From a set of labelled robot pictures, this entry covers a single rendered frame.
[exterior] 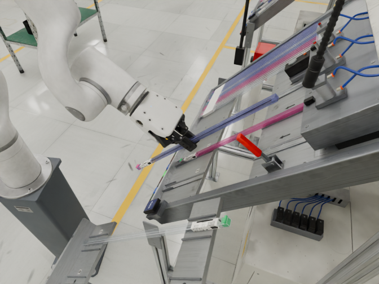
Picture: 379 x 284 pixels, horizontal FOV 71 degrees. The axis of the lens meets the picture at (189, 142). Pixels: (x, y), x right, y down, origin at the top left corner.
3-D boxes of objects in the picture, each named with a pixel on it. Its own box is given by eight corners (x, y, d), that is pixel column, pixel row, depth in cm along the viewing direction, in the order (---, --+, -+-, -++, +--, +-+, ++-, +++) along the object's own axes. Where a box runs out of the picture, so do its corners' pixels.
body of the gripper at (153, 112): (129, 105, 57) (171, 136, 59) (150, 80, 64) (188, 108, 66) (119, 121, 63) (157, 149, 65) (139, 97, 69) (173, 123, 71)
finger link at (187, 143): (171, 137, 62) (193, 154, 63) (176, 128, 64) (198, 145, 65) (164, 143, 64) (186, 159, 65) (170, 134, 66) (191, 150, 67)
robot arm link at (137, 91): (123, 96, 57) (135, 105, 57) (142, 75, 62) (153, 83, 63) (112, 116, 63) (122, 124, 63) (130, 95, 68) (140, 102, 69)
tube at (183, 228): (231, 219, 44) (227, 216, 44) (230, 227, 43) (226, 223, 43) (87, 242, 76) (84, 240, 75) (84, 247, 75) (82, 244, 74)
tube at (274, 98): (139, 170, 84) (136, 168, 83) (140, 167, 85) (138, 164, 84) (277, 101, 48) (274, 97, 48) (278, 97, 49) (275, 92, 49)
